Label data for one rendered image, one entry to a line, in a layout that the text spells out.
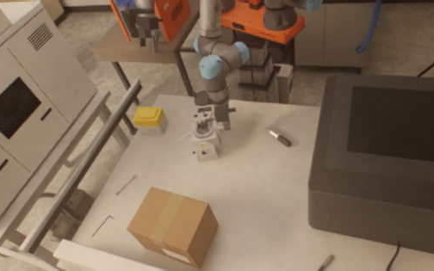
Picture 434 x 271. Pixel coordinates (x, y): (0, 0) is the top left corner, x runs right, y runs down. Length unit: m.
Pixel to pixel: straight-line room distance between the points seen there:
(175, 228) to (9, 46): 1.01
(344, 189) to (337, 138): 0.14
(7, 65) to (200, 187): 0.92
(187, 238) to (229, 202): 0.27
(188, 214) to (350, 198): 0.47
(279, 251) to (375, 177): 0.40
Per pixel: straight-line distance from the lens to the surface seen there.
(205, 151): 1.30
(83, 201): 2.57
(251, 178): 1.24
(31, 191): 1.66
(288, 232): 1.14
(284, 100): 2.06
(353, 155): 0.93
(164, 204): 1.08
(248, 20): 1.58
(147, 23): 1.49
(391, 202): 0.93
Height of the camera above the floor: 1.94
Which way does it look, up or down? 47 degrees down
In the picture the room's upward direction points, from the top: 18 degrees counter-clockwise
